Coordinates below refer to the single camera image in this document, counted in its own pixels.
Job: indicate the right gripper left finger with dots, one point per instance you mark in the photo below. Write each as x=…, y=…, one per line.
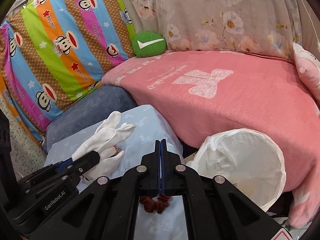
x=106, y=209

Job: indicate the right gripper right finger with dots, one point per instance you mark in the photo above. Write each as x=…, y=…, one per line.
x=213, y=207

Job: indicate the dark red scrunchie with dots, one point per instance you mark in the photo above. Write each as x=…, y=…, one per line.
x=157, y=205

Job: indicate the white glove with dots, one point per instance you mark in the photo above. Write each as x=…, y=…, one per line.
x=104, y=141

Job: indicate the white bag-lined trash bin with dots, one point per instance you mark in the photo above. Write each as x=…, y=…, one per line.
x=248, y=159

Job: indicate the speckled bed sheet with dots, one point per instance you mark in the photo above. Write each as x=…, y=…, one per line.
x=26, y=156

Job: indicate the blue-grey velvet cushion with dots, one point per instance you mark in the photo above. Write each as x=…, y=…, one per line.
x=89, y=110

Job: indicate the pink blanket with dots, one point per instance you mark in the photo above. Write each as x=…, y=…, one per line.
x=201, y=93

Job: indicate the colourful monkey striped pillow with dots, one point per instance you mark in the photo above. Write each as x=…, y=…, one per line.
x=55, y=52

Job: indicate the green checkmark plush cushion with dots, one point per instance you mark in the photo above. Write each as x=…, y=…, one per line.
x=148, y=44

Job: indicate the pink white small pillow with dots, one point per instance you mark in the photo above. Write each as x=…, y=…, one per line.
x=308, y=69

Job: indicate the grey floral quilt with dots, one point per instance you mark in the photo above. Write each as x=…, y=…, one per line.
x=265, y=27

